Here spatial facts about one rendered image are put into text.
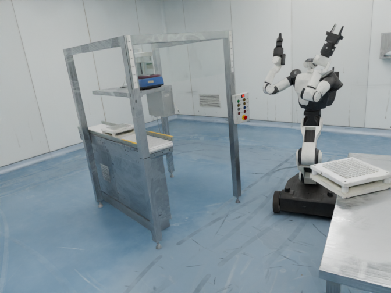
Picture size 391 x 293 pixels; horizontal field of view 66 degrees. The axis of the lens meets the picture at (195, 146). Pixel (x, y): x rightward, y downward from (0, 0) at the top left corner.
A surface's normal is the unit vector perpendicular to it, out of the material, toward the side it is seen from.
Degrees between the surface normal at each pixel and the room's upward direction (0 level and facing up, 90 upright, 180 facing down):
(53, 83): 90
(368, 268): 0
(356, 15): 90
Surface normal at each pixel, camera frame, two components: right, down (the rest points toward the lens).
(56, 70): 0.75, 0.12
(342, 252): -0.10, -0.95
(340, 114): -0.65, 0.29
